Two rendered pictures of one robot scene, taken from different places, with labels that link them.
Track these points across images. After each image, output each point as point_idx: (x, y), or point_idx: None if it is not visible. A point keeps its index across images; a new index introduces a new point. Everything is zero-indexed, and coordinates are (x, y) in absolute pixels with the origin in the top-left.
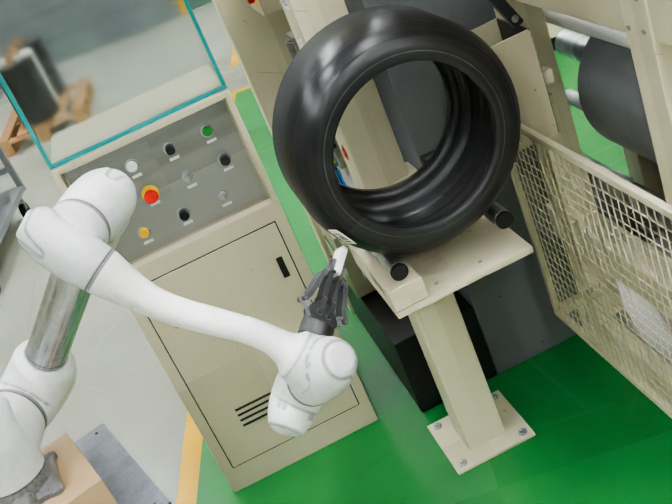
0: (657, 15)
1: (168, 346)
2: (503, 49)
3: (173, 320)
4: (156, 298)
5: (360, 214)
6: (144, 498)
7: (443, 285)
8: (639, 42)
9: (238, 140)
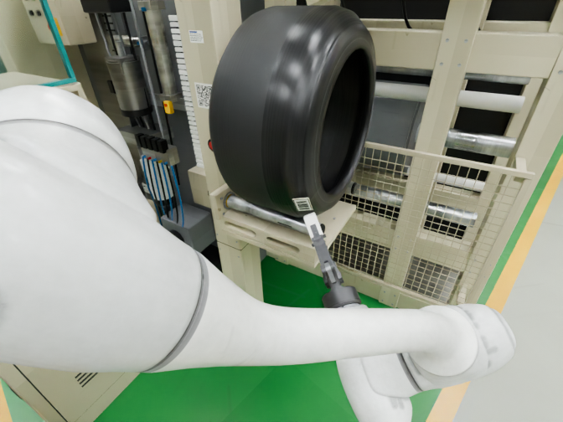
0: (480, 52)
1: None
2: None
3: (315, 356)
4: (282, 326)
5: (321, 182)
6: None
7: (327, 238)
8: (447, 73)
9: None
